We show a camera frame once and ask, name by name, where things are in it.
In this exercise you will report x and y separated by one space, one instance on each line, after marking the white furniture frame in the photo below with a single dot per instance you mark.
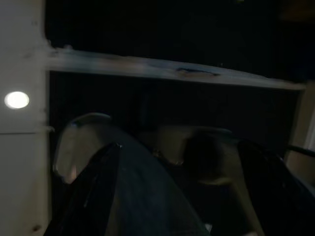
22 49

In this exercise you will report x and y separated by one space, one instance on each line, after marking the round white light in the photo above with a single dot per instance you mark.
16 100

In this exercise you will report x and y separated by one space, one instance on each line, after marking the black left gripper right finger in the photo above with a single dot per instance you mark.
275 196

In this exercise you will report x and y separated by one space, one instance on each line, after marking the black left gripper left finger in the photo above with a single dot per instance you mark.
103 196

